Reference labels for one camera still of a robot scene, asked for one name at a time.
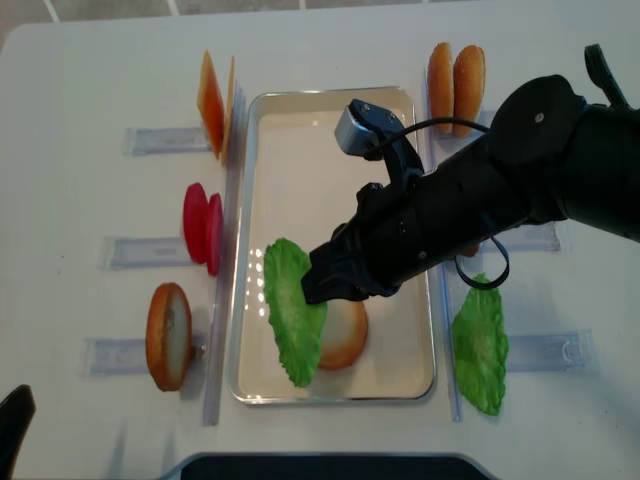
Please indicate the tomato slice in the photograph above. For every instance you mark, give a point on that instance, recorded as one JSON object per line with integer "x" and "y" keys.
{"x": 214, "y": 228}
{"x": 195, "y": 209}

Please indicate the right meat patty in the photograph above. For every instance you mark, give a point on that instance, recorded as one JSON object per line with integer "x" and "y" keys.
{"x": 471, "y": 251}

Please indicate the black object bottom left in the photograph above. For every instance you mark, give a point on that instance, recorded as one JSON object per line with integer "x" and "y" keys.
{"x": 16, "y": 413}

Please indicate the dark robot base bottom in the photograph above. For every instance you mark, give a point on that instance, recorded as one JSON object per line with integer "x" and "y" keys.
{"x": 325, "y": 466}

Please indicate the bun slice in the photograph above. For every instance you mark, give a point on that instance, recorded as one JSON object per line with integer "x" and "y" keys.
{"x": 440, "y": 81}
{"x": 469, "y": 76}

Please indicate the cheese slice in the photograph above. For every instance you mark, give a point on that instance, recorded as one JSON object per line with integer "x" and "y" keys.
{"x": 210, "y": 105}
{"x": 228, "y": 113}

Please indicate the silver metal tray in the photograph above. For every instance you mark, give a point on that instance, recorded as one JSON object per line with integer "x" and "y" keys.
{"x": 298, "y": 184}

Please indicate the clear holder top right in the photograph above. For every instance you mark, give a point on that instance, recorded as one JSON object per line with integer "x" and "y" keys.
{"x": 485, "y": 117}

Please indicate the green lettuce leaf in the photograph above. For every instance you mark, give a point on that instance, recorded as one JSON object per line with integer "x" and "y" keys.
{"x": 481, "y": 348}
{"x": 297, "y": 326}

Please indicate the clear holder middle right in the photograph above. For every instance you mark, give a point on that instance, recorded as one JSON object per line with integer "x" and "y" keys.
{"x": 550, "y": 237}

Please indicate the left bun slice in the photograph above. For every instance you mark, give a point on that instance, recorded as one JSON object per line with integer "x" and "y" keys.
{"x": 440, "y": 81}

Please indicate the right tomato slice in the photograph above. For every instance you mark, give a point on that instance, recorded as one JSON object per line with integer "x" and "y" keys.
{"x": 214, "y": 228}

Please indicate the clear holder middle left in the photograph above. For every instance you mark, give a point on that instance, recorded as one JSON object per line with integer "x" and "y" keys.
{"x": 119, "y": 253}

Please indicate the clear long rail left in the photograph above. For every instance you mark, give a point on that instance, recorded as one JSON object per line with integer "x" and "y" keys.
{"x": 226, "y": 277}

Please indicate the clear holder top left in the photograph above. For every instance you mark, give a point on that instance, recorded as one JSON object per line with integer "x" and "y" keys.
{"x": 145, "y": 141}

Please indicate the clear long rail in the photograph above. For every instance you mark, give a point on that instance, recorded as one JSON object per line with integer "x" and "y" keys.
{"x": 226, "y": 277}
{"x": 441, "y": 274}

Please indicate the standing bread slice left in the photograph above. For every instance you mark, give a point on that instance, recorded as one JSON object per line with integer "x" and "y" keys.
{"x": 168, "y": 337}

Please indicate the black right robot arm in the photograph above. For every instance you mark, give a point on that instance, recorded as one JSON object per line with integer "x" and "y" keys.
{"x": 548, "y": 155}

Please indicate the left tomato slice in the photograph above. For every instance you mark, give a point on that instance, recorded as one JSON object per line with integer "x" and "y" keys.
{"x": 195, "y": 209}

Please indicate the clear holder bottom right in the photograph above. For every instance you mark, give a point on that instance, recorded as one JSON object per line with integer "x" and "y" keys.
{"x": 568, "y": 351}

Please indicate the right bun slice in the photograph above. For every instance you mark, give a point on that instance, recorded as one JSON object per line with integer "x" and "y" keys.
{"x": 469, "y": 76}

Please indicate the clear holder bottom left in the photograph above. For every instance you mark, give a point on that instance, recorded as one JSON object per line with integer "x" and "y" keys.
{"x": 102, "y": 357}

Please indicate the bread slice on tray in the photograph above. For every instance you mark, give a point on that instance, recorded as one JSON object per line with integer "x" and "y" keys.
{"x": 344, "y": 335}

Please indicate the clear long rail right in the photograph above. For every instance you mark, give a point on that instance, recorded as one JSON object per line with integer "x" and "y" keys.
{"x": 441, "y": 274}

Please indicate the clear holder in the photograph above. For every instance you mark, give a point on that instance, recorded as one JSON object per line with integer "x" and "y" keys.
{"x": 145, "y": 141}
{"x": 485, "y": 117}
{"x": 550, "y": 237}
{"x": 119, "y": 253}
{"x": 102, "y": 357}
{"x": 568, "y": 351}

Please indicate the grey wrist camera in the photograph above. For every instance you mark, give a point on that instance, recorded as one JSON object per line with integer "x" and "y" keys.
{"x": 363, "y": 126}

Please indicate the right cheese slice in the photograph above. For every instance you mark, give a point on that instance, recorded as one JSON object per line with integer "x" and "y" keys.
{"x": 228, "y": 113}

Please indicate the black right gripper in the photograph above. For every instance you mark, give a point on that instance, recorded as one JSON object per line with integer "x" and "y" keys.
{"x": 397, "y": 232}

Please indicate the left cheese slice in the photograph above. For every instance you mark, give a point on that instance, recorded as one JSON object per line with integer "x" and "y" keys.
{"x": 210, "y": 105}

